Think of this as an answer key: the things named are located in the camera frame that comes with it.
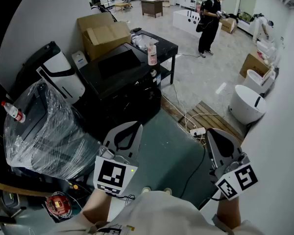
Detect brown wooden cabinet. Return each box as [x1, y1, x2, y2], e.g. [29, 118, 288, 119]
[140, 0, 164, 19]

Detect low wooden table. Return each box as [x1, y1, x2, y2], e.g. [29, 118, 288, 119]
[114, 1, 133, 12]

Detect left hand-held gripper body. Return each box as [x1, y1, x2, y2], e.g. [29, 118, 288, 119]
[93, 145, 140, 197]

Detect white box with black dots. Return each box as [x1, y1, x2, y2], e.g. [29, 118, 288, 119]
[172, 9, 222, 38]

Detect person's right forearm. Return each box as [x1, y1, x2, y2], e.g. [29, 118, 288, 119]
[215, 196, 243, 230]

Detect black box appliance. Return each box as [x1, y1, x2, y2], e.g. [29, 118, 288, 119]
[77, 42, 162, 138]

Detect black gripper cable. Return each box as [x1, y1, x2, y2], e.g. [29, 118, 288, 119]
[180, 144, 221, 210]

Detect person's left forearm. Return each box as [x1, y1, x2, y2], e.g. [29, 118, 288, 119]
[81, 188, 114, 224]

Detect small white toilet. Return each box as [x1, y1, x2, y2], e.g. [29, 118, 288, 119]
[242, 69, 276, 94]

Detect white cabinet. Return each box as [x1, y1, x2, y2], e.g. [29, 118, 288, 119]
[179, 0, 203, 11]

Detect tilted brown cardboard box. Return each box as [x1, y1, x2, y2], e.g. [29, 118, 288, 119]
[239, 53, 272, 79]

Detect plastic-wrapped appliance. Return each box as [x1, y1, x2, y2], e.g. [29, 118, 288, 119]
[3, 78, 101, 181]

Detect red device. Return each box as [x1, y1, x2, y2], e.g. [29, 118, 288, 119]
[45, 191, 73, 220]

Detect small white blue-label box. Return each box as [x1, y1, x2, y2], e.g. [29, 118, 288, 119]
[71, 50, 89, 70]

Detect small brown cardboard box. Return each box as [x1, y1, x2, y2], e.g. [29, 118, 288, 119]
[219, 17, 239, 34]

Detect pink body wash bottle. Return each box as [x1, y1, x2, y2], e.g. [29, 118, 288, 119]
[147, 42, 158, 66]

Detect wooden slat pallet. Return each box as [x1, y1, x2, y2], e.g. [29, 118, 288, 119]
[161, 95, 245, 144]

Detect white floor cable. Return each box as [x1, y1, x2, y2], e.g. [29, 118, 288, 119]
[161, 83, 223, 141]

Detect wooden plank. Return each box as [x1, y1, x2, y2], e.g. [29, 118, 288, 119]
[0, 179, 56, 198]

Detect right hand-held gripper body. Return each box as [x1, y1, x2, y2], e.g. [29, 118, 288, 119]
[209, 146, 259, 201]

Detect white round bin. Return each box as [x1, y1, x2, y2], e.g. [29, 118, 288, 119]
[229, 84, 268, 125]

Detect dark green floor mat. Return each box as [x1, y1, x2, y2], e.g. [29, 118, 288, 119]
[71, 108, 213, 210]

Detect person's light shirt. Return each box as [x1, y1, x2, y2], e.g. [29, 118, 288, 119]
[49, 189, 263, 235]

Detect black table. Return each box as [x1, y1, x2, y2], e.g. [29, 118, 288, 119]
[129, 28, 179, 85]

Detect open cardboard box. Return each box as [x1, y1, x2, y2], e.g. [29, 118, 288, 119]
[82, 21, 132, 62]

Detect white and black air purifier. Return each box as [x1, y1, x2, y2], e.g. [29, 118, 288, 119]
[22, 41, 86, 105]

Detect white power strip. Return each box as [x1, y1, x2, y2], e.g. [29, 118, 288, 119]
[190, 127, 207, 137]

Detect red label water bottle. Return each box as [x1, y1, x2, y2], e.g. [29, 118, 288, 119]
[1, 101, 26, 124]

